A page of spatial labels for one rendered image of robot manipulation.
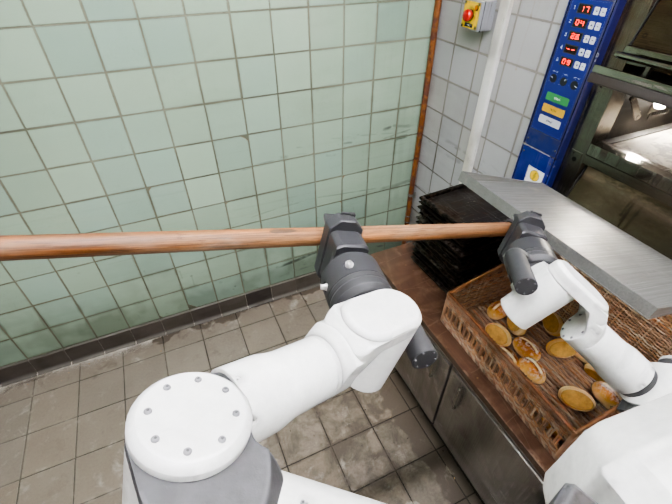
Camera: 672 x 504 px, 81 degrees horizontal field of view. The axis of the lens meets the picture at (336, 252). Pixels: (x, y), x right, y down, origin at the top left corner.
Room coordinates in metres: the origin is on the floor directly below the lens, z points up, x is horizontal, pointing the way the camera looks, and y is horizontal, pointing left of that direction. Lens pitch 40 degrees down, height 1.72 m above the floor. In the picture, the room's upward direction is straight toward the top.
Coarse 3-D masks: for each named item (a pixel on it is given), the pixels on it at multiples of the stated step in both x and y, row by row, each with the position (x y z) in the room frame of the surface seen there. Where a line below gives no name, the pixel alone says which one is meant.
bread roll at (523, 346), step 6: (516, 342) 0.83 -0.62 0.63; (522, 342) 0.82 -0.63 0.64; (528, 342) 0.82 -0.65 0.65; (516, 348) 0.82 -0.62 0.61; (522, 348) 0.80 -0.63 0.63; (528, 348) 0.80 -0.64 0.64; (534, 348) 0.79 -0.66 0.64; (522, 354) 0.79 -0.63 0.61; (528, 354) 0.78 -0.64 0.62; (534, 354) 0.78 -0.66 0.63; (540, 354) 0.78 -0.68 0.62
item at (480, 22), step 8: (472, 0) 1.72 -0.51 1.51; (480, 0) 1.69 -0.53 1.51; (488, 0) 1.69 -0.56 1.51; (496, 0) 1.70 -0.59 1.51; (464, 8) 1.75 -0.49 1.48; (472, 8) 1.71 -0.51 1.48; (480, 8) 1.68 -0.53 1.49; (488, 8) 1.69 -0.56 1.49; (480, 16) 1.67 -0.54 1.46; (488, 16) 1.69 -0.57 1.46; (464, 24) 1.74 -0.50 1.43; (472, 24) 1.70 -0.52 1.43; (480, 24) 1.68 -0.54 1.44; (488, 24) 1.69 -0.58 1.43
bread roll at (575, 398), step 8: (560, 392) 0.64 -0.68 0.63; (568, 392) 0.63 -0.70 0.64; (576, 392) 0.63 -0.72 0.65; (584, 392) 0.63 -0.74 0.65; (568, 400) 0.62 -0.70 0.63; (576, 400) 0.61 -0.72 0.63; (584, 400) 0.61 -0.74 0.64; (592, 400) 0.61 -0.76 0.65; (576, 408) 0.60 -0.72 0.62; (584, 408) 0.59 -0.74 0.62; (592, 408) 0.59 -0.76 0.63
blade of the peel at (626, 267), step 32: (480, 192) 0.88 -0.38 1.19; (512, 192) 0.95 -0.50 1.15; (544, 192) 1.01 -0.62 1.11; (576, 224) 0.82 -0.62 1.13; (608, 224) 0.87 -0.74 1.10; (576, 256) 0.61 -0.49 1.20; (608, 256) 0.67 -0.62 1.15; (640, 256) 0.71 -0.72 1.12; (608, 288) 0.53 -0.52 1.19; (640, 288) 0.56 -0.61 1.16
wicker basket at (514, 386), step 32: (480, 288) 1.02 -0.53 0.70; (448, 320) 0.93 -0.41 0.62; (480, 320) 0.96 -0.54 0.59; (608, 320) 0.85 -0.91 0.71; (480, 352) 0.78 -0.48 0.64; (544, 352) 0.82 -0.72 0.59; (640, 352) 0.74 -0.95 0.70; (512, 384) 0.65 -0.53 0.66; (544, 384) 0.69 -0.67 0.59; (576, 384) 0.70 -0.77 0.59; (544, 416) 0.54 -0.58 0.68; (576, 416) 0.59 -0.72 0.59; (608, 416) 0.51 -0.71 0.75
